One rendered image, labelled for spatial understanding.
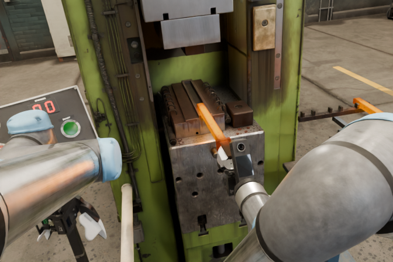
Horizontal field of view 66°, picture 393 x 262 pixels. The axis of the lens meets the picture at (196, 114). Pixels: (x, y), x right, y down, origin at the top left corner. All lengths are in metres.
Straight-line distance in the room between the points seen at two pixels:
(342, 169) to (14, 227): 0.32
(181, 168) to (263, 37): 0.61
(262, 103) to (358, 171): 1.05
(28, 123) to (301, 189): 0.49
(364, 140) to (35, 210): 0.37
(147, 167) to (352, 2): 7.79
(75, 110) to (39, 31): 6.27
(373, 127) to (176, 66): 1.25
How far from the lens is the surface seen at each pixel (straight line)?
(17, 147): 0.61
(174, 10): 1.05
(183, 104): 1.30
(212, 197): 1.33
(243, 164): 0.79
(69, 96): 1.07
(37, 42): 7.36
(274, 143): 1.53
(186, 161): 1.19
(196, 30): 1.07
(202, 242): 1.50
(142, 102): 1.27
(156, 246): 1.76
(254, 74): 1.33
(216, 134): 0.98
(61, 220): 0.74
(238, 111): 1.22
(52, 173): 0.36
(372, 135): 0.44
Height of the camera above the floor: 1.52
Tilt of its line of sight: 26 degrees down
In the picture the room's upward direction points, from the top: 5 degrees counter-clockwise
